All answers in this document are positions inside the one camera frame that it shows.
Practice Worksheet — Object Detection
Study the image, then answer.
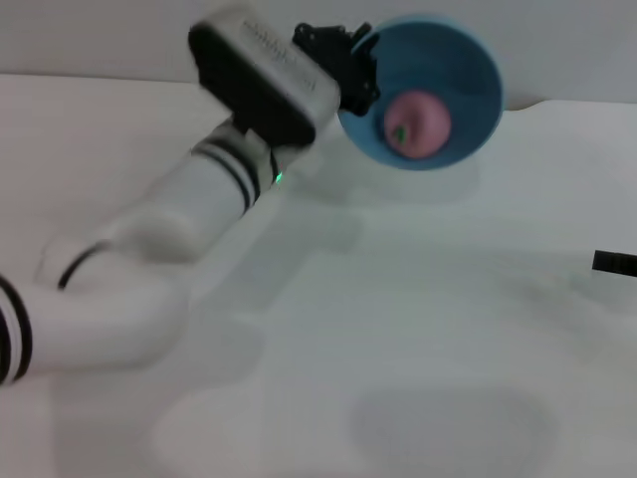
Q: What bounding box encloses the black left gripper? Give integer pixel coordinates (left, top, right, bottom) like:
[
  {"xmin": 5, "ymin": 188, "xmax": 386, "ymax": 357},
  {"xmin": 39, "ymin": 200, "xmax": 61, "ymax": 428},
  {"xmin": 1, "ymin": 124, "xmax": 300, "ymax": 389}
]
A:
[{"xmin": 293, "ymin": 21, "xmax": 382, "ymax": 119}]

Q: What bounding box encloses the pink toy peach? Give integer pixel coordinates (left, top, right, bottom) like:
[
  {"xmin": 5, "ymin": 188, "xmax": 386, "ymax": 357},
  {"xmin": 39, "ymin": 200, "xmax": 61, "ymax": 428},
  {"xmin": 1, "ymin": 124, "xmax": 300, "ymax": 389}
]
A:
[{"xmin": 383, "ymin": 90, "xmax": 453, "ymax": 160}]

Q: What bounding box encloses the blue bowl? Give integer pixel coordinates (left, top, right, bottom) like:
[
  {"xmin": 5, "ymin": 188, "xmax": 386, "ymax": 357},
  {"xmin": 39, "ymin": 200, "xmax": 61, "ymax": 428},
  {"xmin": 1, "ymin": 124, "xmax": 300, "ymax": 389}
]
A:
[{"xmin": 336, "ymin": 13, "xmax": 506, "ymax": 172}]

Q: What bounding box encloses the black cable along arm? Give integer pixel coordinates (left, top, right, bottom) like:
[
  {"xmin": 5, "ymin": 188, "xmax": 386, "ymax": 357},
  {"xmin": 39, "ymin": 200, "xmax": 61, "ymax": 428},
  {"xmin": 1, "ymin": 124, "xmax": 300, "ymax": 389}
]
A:
[{"xmin": 56, "ymin": 240, "xmax": 116, "ymax": 291}]

